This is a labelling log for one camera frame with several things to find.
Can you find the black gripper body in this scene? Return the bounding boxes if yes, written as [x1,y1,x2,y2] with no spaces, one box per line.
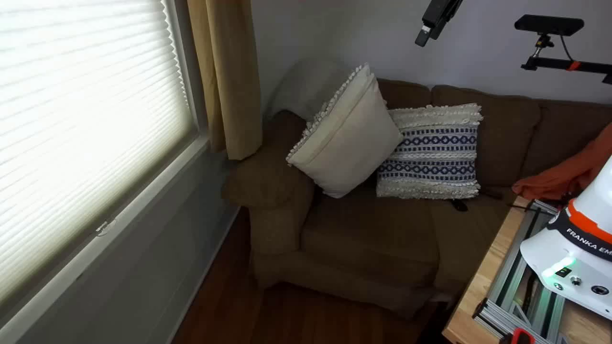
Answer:
[422,0,464,35]

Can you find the cream pillow with tassel trim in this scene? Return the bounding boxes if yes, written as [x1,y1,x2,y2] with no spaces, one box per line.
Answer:
[284,62,405,202]

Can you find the aluminium profile frame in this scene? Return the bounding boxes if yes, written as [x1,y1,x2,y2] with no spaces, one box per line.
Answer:
[474,200,569,344]

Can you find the brown fabric sofa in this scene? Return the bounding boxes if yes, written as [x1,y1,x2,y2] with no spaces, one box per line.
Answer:
[221,77,612,322]

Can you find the white window frame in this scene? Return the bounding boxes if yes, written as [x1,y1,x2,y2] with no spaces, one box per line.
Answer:
[0,0,214,344]

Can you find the white window blind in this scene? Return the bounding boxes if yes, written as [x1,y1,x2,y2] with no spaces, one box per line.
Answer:
[0,0,200,307]

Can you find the orange cloth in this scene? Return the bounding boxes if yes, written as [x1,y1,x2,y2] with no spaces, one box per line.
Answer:
[510,123,612,207]

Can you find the black camera stand boom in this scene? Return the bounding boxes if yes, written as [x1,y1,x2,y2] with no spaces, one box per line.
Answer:
[520,33,612,87]

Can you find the black stereo camera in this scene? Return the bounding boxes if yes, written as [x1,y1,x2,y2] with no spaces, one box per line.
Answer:
[512,14,587,39]

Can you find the blue patterned white pillow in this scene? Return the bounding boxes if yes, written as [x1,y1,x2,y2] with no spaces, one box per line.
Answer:
[374,102,483,202]

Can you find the tan curtain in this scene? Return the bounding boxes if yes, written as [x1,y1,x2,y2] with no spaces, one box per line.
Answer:
[185,0,263,163]

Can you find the red clamp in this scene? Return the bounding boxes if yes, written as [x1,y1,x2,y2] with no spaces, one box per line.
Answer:
[499,326,543,344]

